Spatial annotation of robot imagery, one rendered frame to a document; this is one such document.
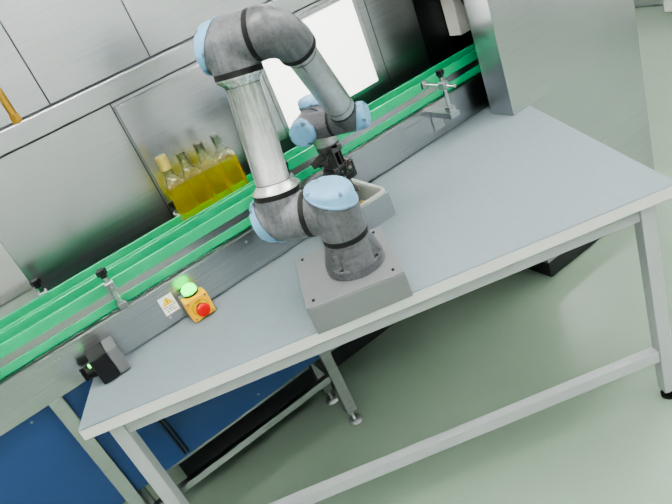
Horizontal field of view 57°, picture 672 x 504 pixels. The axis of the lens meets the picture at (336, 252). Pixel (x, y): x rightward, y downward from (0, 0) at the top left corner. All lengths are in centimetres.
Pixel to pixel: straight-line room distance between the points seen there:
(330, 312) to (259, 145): 43
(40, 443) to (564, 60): 211
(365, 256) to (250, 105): 44
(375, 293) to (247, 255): 53
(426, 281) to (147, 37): 111
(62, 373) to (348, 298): 82
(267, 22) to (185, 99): 70
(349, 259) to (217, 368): 43
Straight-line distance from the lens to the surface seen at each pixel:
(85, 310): 181
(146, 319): 184
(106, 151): 202
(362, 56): 232
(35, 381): 185
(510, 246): 158
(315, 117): 172
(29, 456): 197
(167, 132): 202
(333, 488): 195
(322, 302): 147
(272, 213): 148
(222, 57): 143
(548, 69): 243
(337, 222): 144
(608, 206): 166
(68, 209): 202
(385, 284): 148
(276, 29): 140
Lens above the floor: 160
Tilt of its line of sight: 28 degrees down
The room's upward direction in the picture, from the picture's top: 23 degrees counter-clockwise
